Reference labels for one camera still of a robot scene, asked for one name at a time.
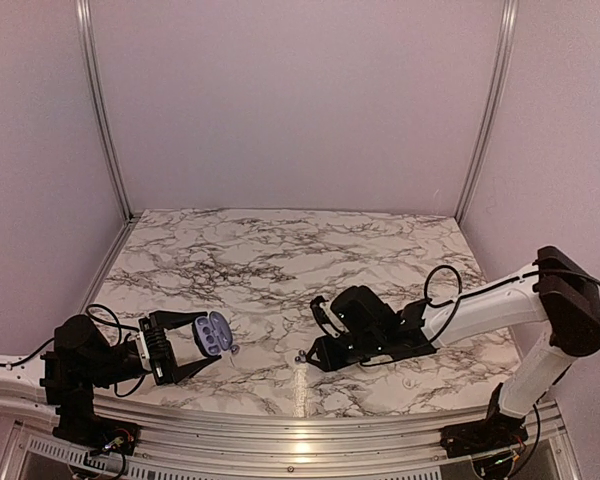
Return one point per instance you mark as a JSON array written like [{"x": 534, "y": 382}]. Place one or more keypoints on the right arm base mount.
[{"x": 483, "y": 435}]

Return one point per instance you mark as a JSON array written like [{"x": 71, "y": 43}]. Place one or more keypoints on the left aluminium frame post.
[{"x": 92, "y": 71}]

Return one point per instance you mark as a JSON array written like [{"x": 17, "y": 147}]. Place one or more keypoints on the aluminium frame post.
[
  {"x": 92, "y": 71},
  {"x": 496, "y": 88}
]

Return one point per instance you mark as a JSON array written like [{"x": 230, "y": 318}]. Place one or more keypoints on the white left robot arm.
[{"x": 24, "y": 375}]

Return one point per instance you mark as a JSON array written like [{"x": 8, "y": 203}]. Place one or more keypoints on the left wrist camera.
[{"x": 158, "y": 350}]

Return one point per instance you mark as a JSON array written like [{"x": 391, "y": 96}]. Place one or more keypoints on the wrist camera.
[
  {"x": 322, "y": 319},
  {"x": 158, "y": 350}
]

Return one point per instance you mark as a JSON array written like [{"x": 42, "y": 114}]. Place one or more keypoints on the purple earbud charging case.
[{"x": 212, "y": 334}]

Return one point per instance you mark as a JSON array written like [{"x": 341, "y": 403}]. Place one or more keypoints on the aluminium front rail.
[{"x": 175, "y": 443}]

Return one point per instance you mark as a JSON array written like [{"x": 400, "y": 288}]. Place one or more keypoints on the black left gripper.
[{"x": 168, "y": 321}]

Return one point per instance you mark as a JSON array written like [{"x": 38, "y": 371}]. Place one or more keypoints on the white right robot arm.
[{"x": 553, "y": 290}]

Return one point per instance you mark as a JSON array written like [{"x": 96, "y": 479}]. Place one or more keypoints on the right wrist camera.
[{"x": 322, "y": 319}]

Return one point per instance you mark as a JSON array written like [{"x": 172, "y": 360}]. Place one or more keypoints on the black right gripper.
[{"x": 323, "y": 351}]

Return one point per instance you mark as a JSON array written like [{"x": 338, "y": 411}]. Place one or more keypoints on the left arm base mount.
[{"x": 100, "y": 434}]

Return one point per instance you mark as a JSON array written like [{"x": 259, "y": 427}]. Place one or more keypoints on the right aluminium frame post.
[{"x": 496, "y": 88}]

